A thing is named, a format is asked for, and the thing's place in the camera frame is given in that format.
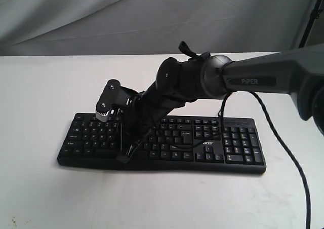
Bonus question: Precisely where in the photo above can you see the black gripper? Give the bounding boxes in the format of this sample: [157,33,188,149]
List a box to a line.
[116,84,195,163]

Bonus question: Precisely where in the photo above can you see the black Acer keyboard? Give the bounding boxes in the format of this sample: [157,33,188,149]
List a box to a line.
[57,113,266,174]

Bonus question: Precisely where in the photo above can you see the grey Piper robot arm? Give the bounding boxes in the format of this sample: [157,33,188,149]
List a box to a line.
[118,43,323,163]

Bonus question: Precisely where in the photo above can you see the grey backdrop cloth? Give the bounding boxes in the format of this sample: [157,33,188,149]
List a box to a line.
[1,0,316,56]

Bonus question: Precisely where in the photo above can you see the black tripod stand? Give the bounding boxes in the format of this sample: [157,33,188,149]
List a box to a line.
[298,0,323,48]

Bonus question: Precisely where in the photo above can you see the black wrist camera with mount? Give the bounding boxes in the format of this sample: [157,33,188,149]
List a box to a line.
[96,79,138,122]

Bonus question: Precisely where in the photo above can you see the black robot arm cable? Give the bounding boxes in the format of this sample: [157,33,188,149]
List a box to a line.
[172,91,312,229]

